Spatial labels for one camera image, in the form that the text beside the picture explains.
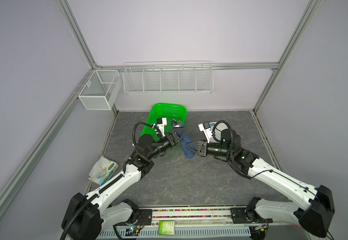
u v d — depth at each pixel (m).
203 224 0.73
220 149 0.59
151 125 0.64
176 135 0.61
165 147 0.62
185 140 0.64
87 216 0.39
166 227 0.69
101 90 1.01
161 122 0.65
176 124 0.68
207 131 0.63
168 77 0.96
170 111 1.15
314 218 0.38
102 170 0.84
